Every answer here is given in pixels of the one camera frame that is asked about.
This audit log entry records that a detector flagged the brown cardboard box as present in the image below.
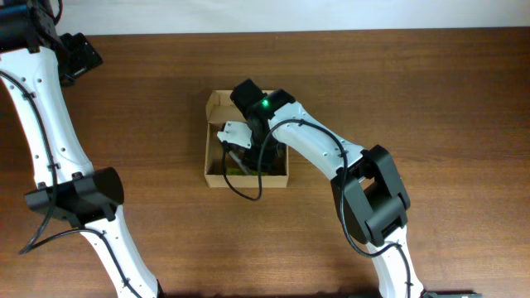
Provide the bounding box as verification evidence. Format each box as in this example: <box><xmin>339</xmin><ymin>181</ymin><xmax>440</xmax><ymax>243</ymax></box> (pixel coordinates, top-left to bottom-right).
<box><xmin>204</xmin><ymin>90</ymin><xmax>290</xmax><ymax>190</ymax></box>

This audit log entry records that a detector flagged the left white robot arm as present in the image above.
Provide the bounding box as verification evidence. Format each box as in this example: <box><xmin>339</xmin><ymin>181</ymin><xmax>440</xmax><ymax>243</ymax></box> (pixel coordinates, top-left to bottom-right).
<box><xmin>1</xmin><ymin>1</ymin><xmax>165</xmax><ymax>297</ymax></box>

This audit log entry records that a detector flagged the yellow highlighter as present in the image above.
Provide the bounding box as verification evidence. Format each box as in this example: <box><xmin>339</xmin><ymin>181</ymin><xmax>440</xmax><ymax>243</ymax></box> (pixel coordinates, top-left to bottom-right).
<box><xmin>224</xmin><ymin>167</ymin><xmax>258</xmax><ymax>176</ymax></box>

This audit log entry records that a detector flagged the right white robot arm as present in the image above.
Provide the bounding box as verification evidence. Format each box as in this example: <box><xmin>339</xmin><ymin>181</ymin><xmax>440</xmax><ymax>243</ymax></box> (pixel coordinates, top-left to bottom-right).
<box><xmin>218</xmin><ymin>79</ymin><xmax>425</xmax><ymax>297</ymax></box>

